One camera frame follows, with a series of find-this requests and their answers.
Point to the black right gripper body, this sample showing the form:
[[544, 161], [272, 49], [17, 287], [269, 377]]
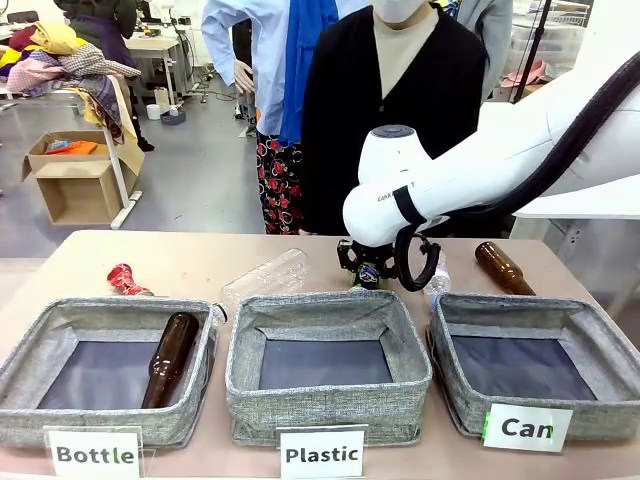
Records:
[[372, 254]]

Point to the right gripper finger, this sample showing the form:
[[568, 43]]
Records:
[[389, 274], [345, 257]]

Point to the blue crushed drink can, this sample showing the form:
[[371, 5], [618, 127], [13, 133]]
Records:
[[369, 275]]

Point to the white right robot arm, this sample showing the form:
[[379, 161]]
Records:
[[450, 170]]

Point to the grey fabric basket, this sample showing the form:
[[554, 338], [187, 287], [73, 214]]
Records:
[[100, 422], [325, 405], [590, 420]]

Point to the white Can label sign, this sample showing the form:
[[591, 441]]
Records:
[[527, 428]]

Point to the red crushed drink can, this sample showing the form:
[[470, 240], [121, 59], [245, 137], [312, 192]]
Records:
[[125, 280]]

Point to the small clear plastic bottle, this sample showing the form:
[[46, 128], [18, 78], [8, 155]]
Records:
[[438, 280]]

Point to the large clear plastic bottle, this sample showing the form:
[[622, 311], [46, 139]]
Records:
[[270, 277]]

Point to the brown glass bottle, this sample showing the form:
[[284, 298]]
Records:
[[502, 267], [170, 365]]

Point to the person in black cardigan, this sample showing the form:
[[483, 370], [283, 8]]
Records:
[[345, 100]]

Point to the white Plastic label sign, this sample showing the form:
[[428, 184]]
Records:
[[322, 454]]

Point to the white side table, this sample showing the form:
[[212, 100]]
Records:
[[590, 240]]

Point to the blue scarf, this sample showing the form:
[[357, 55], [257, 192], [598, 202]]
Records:
[[305, 55]]

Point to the mannequin in light blue shirt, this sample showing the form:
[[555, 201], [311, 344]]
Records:
[[270, 65]]

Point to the pink cloth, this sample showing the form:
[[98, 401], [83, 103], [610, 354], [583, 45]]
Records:
[[525, 76]]

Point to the white paper roll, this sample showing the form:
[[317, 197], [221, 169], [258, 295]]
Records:
[[153, 111]]

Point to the white plastic jug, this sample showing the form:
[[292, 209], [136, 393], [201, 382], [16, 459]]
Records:
[[161, 96]]

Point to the grey hanging garment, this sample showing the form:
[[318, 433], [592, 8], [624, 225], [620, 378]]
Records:
[[490, 35]]

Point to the black stand pole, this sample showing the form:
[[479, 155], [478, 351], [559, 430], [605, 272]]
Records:
[[532, 50]]

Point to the open cardboard box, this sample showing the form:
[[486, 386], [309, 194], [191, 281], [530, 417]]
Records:
[[75, 190]]

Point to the white desk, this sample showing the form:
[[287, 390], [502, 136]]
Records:
[[155, 50]]

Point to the clear storage bins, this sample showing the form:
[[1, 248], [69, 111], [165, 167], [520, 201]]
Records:
[[562, 40]]

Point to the white Bottle label sign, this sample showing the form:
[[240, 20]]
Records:
[[95, 454]]

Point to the person in dark clothes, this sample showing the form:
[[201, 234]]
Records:
[[107, 25]]

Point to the pile of colourful clothes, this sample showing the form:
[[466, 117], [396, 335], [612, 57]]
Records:
[[55, 60]]

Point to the white table frame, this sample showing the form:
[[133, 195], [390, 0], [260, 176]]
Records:
[[117, 165]]

